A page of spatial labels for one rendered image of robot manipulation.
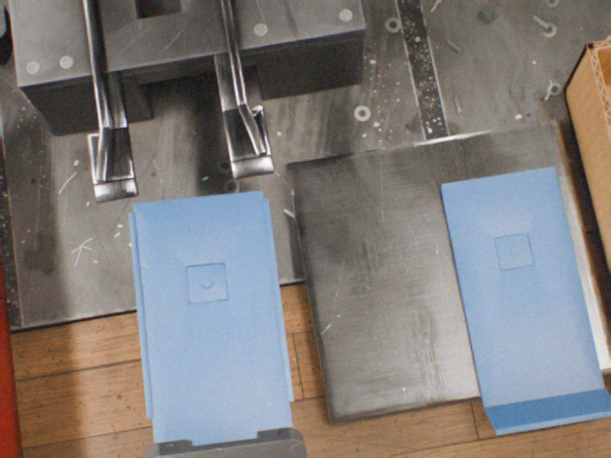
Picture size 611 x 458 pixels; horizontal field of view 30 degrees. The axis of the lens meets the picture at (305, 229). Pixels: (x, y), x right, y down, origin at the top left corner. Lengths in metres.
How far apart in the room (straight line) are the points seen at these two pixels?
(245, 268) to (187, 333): 0.05
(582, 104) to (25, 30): 0.33
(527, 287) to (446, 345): 0.06
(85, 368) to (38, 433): 0.05
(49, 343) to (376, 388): 0.20
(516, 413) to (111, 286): 0.26
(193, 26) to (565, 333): 0.28
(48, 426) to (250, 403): 0.16
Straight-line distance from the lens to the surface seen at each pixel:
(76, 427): 0.70
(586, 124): 0.71
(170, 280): 0.60
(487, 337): 0.67
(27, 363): 0.71
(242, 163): 0.63
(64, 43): 0.67
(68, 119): 0.72
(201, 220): 0.61
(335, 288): 0.68
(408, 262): 0.68
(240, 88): 0.64
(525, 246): 0.69
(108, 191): 0.64
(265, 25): 0.66
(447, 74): 0.74
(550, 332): 0.68
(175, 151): 0.73
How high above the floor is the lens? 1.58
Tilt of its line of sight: 75 degrees down
